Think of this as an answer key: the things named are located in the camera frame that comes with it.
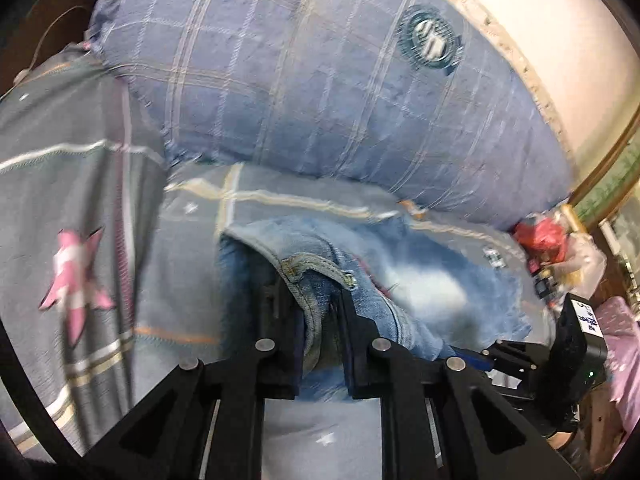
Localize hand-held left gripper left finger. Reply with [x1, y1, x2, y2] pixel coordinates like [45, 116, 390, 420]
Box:
[75, 279, 304, 480]

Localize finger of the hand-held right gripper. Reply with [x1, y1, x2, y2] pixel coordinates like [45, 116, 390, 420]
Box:
[489, 371, 543, 400]
[451, 339, 552, 376]

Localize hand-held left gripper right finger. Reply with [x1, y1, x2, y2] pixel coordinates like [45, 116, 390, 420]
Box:
[331, 290, 587, 480]

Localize blue denim pants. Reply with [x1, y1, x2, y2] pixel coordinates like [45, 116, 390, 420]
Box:
[217, 217, 533, 402]

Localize pink floral cloth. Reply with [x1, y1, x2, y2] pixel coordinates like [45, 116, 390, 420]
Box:
[594, 294, 640, 438]

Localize clear plastic bag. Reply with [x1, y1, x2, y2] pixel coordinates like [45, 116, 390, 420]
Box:
[547, 207, 609, 302]

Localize red plastic bag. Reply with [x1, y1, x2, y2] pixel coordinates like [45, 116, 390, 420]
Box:
[514, 216, 569, 267]

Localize gold framed picture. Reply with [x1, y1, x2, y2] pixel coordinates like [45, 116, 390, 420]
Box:
[569, 122, 640, 233]

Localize grey star print bed sheet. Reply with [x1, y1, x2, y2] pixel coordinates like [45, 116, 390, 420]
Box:
[0, 50, 557, 480]

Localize blue plaid pillow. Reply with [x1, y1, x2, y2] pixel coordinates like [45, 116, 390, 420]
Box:
[87, 0, 577, 233]

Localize black cable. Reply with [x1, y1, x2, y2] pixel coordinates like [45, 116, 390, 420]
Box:
[0, 317, 86, 463]

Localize thin white cable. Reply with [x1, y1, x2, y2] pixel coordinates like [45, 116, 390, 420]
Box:
[14, 5, 95, 87]

